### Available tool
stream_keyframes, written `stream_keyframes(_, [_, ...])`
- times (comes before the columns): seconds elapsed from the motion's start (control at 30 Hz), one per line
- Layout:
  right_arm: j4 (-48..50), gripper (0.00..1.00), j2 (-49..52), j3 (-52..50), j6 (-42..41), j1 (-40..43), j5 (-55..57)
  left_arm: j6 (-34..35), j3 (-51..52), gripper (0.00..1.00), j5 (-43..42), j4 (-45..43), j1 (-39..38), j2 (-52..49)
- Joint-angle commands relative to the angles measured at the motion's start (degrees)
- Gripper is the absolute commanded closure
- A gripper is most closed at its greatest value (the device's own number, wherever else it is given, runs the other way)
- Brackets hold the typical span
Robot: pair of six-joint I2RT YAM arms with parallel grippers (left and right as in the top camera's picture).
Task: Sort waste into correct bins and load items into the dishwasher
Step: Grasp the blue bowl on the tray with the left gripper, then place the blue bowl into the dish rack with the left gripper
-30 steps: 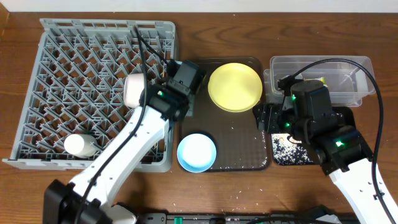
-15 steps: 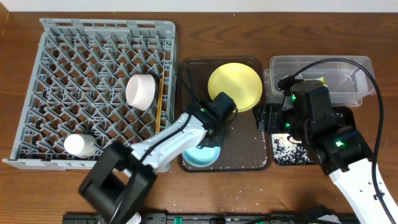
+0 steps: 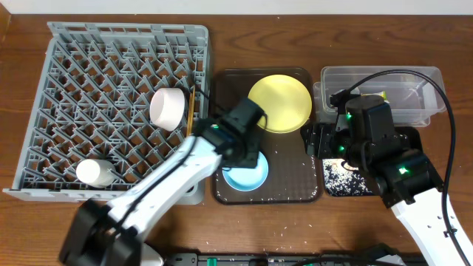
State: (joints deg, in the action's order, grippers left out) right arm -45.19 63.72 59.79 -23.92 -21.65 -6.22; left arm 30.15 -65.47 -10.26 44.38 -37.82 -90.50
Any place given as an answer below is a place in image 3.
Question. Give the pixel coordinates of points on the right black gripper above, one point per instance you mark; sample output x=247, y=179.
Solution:
x=316, y=140

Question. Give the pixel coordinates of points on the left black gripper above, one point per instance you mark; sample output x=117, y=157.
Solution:
x=197, y=96

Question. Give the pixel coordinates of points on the light blue bowl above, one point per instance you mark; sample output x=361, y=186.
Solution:
x=247, y=179

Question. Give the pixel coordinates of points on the yellow round plate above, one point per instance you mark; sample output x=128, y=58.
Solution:
x=285, y=100

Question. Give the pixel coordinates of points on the green orange snack wrapper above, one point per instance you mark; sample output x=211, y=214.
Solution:
x=381, y=94

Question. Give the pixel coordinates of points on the wooden chopstick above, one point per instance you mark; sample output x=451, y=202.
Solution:
x=192, y=98
x=189, y=121

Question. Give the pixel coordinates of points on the white round bowl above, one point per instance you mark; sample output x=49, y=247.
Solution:
x=167, y=108

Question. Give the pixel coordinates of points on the white cup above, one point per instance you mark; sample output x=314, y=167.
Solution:
x=95, y=172

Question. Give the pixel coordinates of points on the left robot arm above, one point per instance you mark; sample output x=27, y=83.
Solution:
x=115, y=233

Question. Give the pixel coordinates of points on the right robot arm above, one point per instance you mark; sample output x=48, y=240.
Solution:
x=396, y=169

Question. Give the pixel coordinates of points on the spilled rice pile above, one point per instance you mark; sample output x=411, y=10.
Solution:
x=342, y=180

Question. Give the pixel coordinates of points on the dark brown serving tray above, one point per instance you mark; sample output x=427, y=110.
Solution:
x=292, y=176

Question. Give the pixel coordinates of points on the clear plastic bin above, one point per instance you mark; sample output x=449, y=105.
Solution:
x=412, y=99

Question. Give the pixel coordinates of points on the grey plastic dish rack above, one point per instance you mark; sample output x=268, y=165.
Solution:
x=93, y=99

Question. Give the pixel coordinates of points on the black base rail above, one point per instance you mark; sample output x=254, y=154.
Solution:
x=192, y=259

